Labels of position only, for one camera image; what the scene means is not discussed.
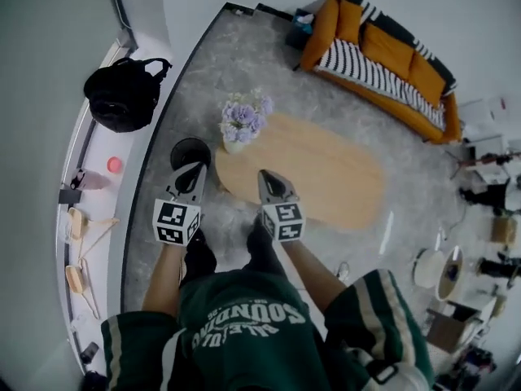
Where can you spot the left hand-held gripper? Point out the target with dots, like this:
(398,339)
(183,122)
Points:
(173,218)

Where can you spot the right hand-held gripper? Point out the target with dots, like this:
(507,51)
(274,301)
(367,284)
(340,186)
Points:
(287,218)

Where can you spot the black waste bin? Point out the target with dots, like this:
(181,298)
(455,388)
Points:
(183,149)

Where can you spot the person's right forearm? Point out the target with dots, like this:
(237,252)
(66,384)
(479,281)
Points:
(313,275)

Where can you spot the person's left forearm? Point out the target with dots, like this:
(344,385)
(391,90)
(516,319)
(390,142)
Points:
(163,275)

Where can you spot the wooden coffee table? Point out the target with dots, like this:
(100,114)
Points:
(325,169)

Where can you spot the person's black trousers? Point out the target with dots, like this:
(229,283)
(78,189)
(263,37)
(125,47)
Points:
(264,251)

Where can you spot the white flower vase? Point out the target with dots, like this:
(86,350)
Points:
(234,147)

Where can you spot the small pink round dish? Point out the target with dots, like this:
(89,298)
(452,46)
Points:
(115,165)

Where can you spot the purple flower bouquet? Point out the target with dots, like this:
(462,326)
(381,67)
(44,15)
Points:
(244,116)

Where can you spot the pink tumbler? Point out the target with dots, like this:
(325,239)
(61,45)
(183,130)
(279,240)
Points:
(91,180)

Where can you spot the white power strip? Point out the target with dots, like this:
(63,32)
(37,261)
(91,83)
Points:
(344,271)

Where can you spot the black backpack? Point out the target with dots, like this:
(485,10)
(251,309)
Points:
(118,96)

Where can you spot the person's green sweatshirt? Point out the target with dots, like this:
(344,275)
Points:
(252,340)

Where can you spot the black and white striped blanket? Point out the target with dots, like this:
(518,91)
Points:
(366,69)

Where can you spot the dark storage bin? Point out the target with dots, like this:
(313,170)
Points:
(299,31)

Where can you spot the round white side table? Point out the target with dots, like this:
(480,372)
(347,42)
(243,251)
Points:
(427,267)

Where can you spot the orange sofa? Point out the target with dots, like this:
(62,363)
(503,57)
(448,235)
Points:
(386,47)

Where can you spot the black phone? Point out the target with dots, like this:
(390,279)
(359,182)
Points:
(89,352)

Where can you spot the small black bag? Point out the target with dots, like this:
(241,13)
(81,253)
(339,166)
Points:
(93,381)

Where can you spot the cardboard box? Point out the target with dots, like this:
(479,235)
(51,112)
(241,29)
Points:
(447,328)

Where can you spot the white side desk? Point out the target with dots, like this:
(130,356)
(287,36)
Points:
(488,116)

